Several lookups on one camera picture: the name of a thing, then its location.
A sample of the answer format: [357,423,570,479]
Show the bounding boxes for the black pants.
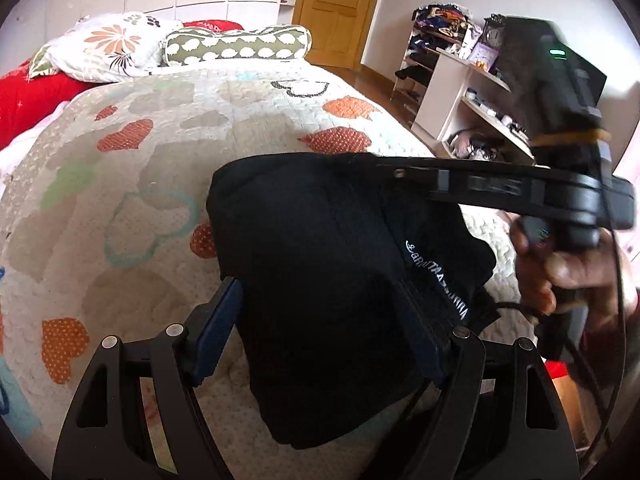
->
[206,153,498,450]

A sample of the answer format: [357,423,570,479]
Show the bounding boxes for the person's right hand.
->
[510,220,638,330]

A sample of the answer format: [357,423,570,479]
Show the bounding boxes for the white shelf unit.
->
[392,3,534,165]

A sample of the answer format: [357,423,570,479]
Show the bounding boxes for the ornate desk clock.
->
[480,13,506,50]

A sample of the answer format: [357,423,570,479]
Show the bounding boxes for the heart patterned quilt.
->
[0,56,536,480]

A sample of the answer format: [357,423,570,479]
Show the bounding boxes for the white bed sheet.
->
[0,101,70,196]

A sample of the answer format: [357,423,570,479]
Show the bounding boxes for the wooden door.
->
[292,0,378,68]

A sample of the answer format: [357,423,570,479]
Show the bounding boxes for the long red pillow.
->
[0,60,96,150]

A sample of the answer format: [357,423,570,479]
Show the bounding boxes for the white floral pillow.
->
[28,11,182,84]

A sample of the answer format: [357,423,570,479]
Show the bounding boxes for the green white bolster pillow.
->
[162,25,312,66]

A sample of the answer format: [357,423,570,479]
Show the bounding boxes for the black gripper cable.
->
[491,179,629,470]

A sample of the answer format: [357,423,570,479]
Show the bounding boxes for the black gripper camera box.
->
[498,16,612,178]

